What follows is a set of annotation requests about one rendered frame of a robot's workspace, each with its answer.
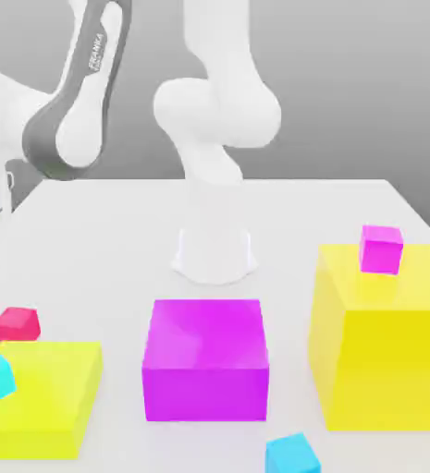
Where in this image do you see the small magenta cube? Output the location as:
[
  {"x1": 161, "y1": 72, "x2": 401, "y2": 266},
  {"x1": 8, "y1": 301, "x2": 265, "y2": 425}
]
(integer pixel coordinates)
[{"x1": 359, "y1": 224, "x2": 404, "y2": 276}]

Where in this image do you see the large magenta box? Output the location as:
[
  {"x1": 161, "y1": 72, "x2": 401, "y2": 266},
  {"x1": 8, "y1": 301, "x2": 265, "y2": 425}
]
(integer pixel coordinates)
[{"x1": 141, "y1": 297, "x2": 271, "y2": 423}]

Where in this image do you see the large lime yellow box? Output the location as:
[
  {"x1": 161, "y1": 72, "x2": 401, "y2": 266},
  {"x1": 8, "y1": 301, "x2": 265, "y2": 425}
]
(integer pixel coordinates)
[{"x1": 0, "y1": 340, "x2": 104, "y2": 461}]

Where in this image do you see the small red cube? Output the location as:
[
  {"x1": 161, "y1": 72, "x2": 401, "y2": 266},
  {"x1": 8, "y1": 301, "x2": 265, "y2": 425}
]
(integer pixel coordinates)
[{"x1": 0, "y1": 306, "x2": 42, "y2": 346}]

